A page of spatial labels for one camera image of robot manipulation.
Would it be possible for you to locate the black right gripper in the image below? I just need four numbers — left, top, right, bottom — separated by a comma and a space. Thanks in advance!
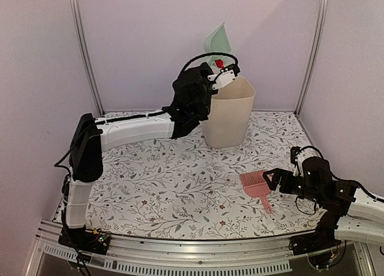
263, 168, 323, 205

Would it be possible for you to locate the pink hand brush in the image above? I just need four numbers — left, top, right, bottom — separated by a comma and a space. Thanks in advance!
239, 170, 272, 214

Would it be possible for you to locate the red paper scrap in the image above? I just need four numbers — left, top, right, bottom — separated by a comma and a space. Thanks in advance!
215, 59, 225, 69

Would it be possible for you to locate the green plastic dustpan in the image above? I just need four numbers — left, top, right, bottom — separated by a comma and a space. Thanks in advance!
203, 22, 234, 71

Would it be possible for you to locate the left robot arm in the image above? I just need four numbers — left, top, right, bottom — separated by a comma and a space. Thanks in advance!
58, 62, 219, 254

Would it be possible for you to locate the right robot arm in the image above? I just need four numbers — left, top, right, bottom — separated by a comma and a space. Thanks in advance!
263, 157, 383, 255

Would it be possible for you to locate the cream plastic waste bin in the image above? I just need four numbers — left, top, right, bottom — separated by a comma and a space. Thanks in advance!
202, 76, 256, 148

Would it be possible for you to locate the floral tablecloth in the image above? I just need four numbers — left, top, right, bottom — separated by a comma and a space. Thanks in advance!
52, 110, 343, 240

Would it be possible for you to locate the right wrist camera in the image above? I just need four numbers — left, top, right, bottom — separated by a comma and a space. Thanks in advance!
290, 146, 302, 176

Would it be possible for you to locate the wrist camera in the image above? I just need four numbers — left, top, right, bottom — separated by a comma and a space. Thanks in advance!
208, 68, 237, 91
290, 146, 302, 176

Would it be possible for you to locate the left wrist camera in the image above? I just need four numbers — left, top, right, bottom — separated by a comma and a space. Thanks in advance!
208, 68, 237, 91

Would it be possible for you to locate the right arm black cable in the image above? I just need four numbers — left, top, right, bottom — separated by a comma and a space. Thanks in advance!
295, 145, 384, 215

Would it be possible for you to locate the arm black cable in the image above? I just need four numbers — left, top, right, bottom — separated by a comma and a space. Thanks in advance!
295, 145, 384, 215
53, 51, 239, 172

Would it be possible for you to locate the aluminium table rail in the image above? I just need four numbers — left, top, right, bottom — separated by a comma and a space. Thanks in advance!
23, 220, 383, 275

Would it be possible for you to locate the left aluminium frame post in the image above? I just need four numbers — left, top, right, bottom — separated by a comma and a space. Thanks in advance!
69, 0, 105, 115

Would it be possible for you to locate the aluminium frame post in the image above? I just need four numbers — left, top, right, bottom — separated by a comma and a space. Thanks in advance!
69, 0, 105, 115
295, 0, 329, 118

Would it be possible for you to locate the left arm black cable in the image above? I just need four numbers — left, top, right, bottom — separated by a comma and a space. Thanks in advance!
53, 51, 239, 172

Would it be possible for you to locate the right aluminium frame post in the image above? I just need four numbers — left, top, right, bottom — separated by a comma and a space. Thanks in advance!
295, 0, 329, 118

